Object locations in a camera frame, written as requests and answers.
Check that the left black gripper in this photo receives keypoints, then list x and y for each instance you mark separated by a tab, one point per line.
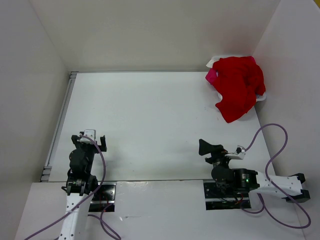
79	144

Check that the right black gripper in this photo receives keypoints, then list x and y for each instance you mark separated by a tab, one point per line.
204	147

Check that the red t shirt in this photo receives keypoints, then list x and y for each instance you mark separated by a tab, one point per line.
238	80

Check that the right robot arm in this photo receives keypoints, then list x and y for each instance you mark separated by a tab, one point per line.
228	181

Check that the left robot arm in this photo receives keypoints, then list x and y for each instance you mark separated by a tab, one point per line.
81	185

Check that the pink t shirt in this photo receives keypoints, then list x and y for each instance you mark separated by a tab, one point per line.
211	76

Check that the white laundry basket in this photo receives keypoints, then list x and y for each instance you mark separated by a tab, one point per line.
259	98

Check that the white t shirt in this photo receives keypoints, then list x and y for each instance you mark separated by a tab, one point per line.
213	60

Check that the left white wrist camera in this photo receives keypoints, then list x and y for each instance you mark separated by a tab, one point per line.
88	136

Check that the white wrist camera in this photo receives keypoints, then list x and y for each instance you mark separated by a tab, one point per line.
88	136
238	154

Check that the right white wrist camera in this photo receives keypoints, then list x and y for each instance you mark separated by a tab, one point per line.
238	154

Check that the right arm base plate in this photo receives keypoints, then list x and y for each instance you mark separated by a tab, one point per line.
223	199

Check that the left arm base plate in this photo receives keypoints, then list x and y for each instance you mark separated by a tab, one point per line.
104	199

